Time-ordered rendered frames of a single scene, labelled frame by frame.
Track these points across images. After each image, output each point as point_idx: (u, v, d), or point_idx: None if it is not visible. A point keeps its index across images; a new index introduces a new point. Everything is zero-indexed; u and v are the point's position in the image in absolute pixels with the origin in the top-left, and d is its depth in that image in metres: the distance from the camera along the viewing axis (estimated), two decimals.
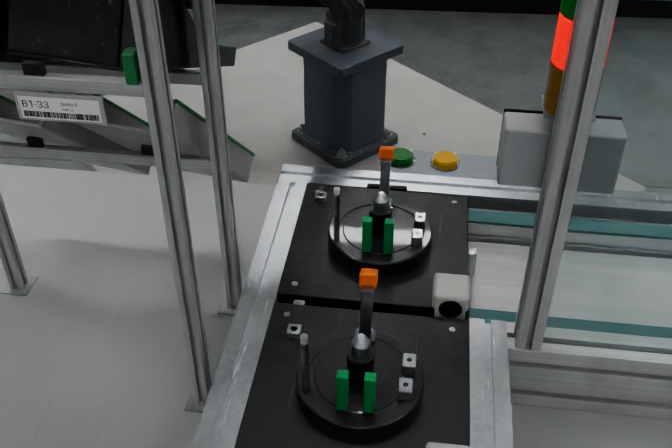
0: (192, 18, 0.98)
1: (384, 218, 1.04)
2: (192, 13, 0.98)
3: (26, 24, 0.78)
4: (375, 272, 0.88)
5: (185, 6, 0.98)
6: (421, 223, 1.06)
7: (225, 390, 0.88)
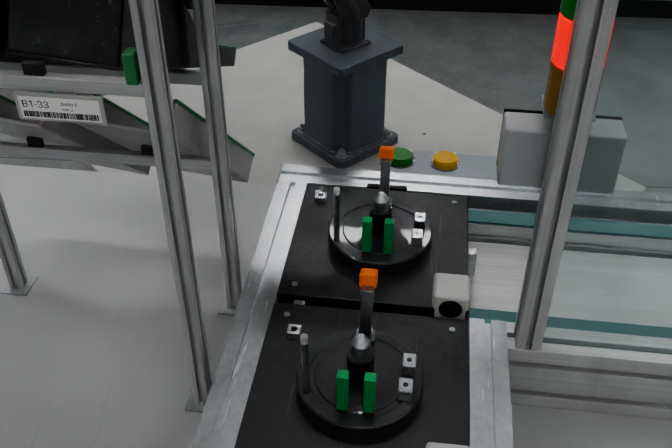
0: (192, 18, 0.98)
1: (384, 218, 1.04)
2: (192, 13, 0.98)
3: (26, 24, 0.78)
4: (375, 272, 0.88)
5: (186, 6, 0.98)
6: (421, 223, 1.06)
7: (225, 390, 0.88)
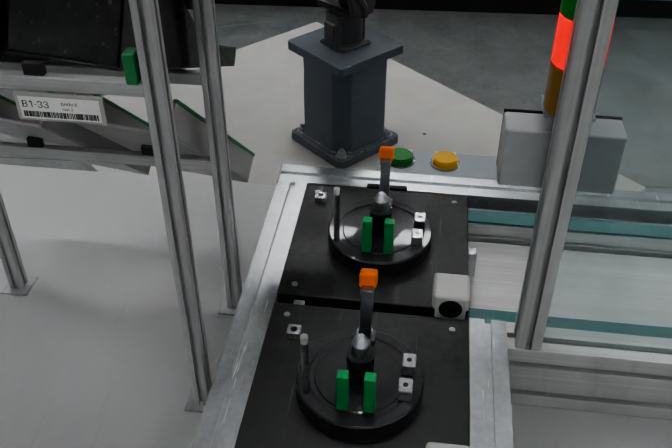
0: (192, 18, 0.98)
1: (384, 218, 1.04)
2: (192, 13, 0.98)
3: (26, 24, 0.78)
4: (375, 272, 0.88)
5: (186, 6, 0.98)
6: (421, 223, 1.06)
7: (225, 390, 0.88)
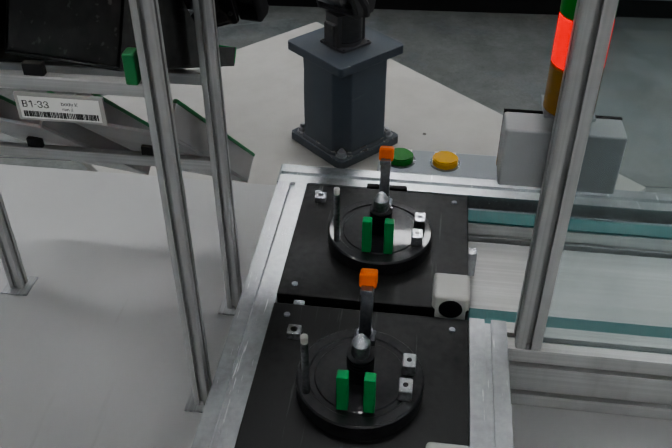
0: None
1: (384, 218, 1.04)
2: (192, 13, 0.98)
3: (26, 24, 0.78)
4: (375, 272, 0.88)
5: (186, 6, 0.98)
6: (421, 223, 1.06)
7: (225, 390, 0.88)
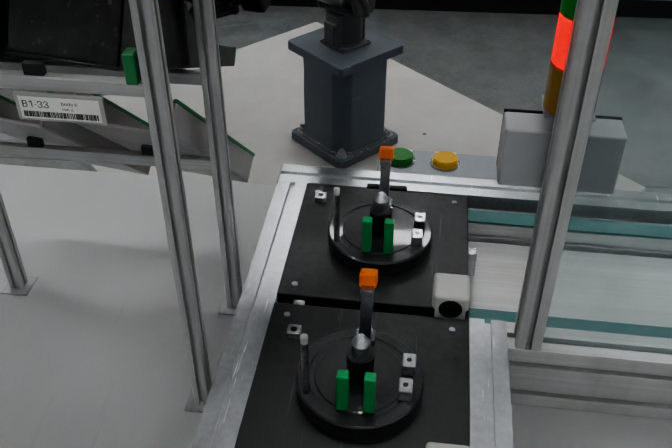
0: None
1: (384, 218, 1.04)
2: None
3: (26, 24, 0.78)
4: (375, 272, 0.88)
5: (190, 1, 0.98)
6: (421, 223, 1.06)
7: (225, 390, 0.88)
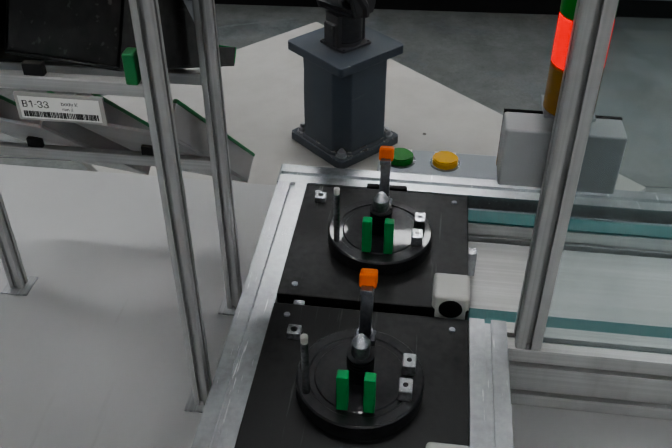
0: None
1: (384, 218, 1.04)
2: None
3: (26, 24, 0.78)
4: (375, 272, 0.88)
5: None
6: (421, 223, 1.06)
7: (225, 390, 0.88)
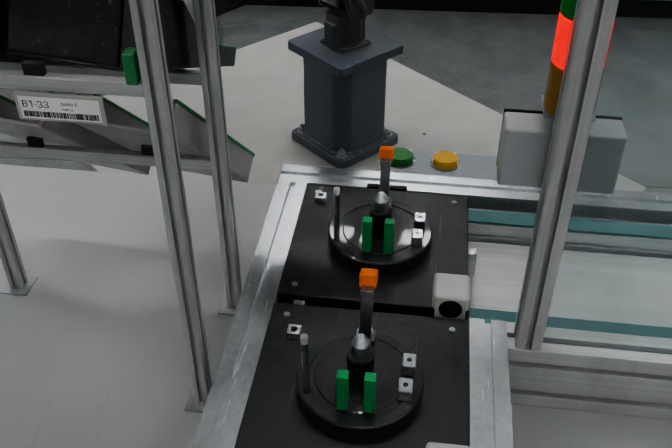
0: None
1: (384, 218, 1.04)
2: None
3: (26, 24, 0.78)
4: (375, 272, 0.88)
5: None
6: (421, 223, 1.06)
7: (225, 390, 0.88)
